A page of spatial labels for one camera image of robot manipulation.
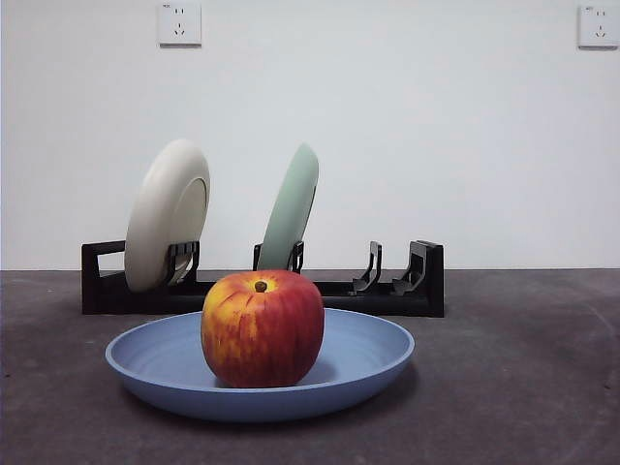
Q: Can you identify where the red yellow apple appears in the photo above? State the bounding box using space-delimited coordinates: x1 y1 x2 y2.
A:
201 269 326 389

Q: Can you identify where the blue round plate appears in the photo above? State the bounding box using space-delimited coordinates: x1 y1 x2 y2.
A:
105 307 417 424

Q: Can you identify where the pale green round plate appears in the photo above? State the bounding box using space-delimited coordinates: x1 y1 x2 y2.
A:
253 142 321 275

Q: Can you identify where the black plate rack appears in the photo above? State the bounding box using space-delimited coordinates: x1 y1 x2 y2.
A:
80 239 446 320

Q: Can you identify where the cream round plate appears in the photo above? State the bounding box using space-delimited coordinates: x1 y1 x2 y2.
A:
124 139 212 294

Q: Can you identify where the white wall socket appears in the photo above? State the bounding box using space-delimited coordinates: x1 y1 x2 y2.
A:
577 4 620 49
158 1 203 48

